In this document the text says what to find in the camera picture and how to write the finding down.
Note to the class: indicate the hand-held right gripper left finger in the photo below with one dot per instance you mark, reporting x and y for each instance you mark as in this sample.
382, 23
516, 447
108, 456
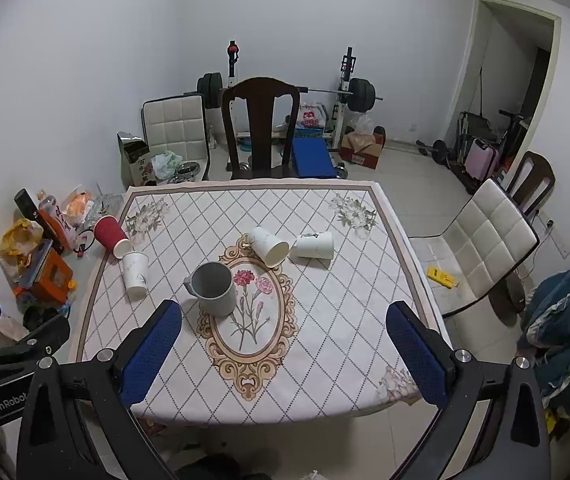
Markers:
150, 355

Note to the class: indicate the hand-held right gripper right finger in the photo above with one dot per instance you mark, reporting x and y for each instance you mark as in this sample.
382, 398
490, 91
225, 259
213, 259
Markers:
417, 355

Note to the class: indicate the white paper cup dark mark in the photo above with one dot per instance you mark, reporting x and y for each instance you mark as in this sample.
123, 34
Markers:
312, 246

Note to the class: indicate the plain white paper cup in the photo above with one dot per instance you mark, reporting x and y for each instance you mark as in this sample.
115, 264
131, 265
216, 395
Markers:
267, 247

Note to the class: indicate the white paper cup leaf print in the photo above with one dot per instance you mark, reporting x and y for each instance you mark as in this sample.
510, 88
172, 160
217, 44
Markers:
135, 275

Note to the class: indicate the red paper cup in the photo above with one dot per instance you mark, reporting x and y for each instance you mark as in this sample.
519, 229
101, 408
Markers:
110, 235

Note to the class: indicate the brown paper bag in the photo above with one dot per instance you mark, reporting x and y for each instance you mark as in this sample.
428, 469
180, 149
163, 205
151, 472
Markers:
7, 322

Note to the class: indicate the yellow plastic bag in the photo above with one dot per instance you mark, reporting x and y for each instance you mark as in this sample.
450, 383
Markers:
17, 240

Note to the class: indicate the yellow tool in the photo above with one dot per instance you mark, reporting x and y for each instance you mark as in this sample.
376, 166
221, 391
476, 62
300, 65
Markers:
440, 276

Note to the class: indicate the grey mug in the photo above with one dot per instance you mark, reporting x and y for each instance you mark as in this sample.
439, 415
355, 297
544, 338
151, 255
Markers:
215, 290

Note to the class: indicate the floral diamond pattern tablecloth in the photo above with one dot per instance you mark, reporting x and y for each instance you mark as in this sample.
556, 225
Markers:
335, 310

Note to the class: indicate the red label bag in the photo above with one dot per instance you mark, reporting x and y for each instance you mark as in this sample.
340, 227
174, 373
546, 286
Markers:
60, 222

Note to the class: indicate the white padded chair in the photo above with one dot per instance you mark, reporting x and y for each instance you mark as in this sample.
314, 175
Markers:
175, 125
490, 240

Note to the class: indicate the orange snack bag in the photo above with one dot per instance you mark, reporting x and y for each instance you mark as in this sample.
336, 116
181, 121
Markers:
79, 205

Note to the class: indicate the pile of blue clothes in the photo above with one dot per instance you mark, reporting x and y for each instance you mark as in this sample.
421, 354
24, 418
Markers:
565, 330

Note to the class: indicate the steel bowls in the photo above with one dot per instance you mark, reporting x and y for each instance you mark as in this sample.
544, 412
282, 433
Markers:
188, 171

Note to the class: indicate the green plastic bag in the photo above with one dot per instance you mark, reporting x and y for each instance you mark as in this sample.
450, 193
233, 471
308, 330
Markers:
166, 164

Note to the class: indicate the printed cardboard box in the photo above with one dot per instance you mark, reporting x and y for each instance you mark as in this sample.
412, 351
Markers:
135, 160

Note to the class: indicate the small barbell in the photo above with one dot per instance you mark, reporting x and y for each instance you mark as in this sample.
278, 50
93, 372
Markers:
437, 151

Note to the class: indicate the pink suitcase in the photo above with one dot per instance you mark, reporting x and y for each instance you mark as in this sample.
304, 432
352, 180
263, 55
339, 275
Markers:
481, 159

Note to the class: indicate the brown cardboard box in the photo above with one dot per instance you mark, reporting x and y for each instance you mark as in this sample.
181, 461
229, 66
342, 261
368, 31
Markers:
362, 152

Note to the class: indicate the dark wooden chair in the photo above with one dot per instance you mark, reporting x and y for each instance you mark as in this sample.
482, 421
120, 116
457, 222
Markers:
540, 175
259, 125

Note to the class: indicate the blue bench pad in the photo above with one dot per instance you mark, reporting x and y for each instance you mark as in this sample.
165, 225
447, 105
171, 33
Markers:
313, 157

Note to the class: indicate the folded black cart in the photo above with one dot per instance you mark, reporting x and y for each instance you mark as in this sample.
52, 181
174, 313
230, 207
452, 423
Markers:
471, 132

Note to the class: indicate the black kick scooter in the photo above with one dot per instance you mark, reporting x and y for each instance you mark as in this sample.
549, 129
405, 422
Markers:
511, 130

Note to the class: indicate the blue flat box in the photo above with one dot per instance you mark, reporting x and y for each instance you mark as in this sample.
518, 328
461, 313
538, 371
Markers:
310, 133

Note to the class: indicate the red and white plastic bag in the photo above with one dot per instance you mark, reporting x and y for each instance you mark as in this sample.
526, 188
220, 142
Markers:
311, 116

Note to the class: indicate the black barbell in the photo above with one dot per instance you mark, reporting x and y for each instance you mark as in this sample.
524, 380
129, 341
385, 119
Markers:
362, 94

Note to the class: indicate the white squat rack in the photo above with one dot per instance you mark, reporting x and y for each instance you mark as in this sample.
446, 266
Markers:
346, 85

